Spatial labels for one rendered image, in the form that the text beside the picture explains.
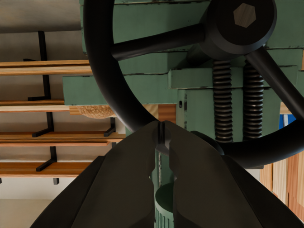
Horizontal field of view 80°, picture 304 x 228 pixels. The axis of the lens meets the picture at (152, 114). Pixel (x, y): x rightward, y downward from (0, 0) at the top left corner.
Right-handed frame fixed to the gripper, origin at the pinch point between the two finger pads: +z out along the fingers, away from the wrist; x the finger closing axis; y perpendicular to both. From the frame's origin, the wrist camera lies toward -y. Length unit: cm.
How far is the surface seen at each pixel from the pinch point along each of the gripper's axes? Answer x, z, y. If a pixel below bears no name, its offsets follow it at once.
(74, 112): -24.6, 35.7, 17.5
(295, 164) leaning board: 125, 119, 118
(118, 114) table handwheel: -4.1, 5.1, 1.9
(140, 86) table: -3.7, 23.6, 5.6
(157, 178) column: -1, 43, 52
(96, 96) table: -12.5, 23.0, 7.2
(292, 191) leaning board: 126, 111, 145
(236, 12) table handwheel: 6.4, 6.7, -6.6
